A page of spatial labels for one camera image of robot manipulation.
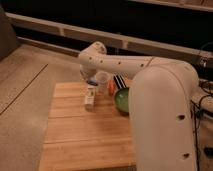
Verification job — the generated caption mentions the blue sponge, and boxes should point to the blue sponge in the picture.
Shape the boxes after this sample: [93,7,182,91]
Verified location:
[87,78,97,84]

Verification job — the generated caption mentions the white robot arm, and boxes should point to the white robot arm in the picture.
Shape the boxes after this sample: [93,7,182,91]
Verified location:
[78,42,199,171]

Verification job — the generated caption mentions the translucent plastic cup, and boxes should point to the translucent plastic cup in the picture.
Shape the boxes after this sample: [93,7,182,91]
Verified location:
[95,71,110,94]

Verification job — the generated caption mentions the green ceramic bowl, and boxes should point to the green ceramic bowl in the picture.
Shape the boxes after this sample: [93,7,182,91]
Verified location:
[114,88,129,113]

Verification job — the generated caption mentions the orange carrot toy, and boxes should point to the orange carrot toy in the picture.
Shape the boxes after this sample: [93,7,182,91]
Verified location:
[108,80,115,95]

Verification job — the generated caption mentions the black white striped object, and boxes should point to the black white striped object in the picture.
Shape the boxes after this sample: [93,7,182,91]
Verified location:
[113,75,126,89]

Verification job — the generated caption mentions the wooden cutting board table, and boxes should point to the wooden cutting board table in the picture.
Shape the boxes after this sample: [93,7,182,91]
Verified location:
[39,82,136,171]

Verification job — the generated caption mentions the white shelf rail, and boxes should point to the white shelf rail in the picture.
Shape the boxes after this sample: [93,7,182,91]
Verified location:
[6,12,213,59]

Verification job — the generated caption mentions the black cables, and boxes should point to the black cables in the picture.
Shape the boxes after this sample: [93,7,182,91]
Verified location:
[190,41,213,171]

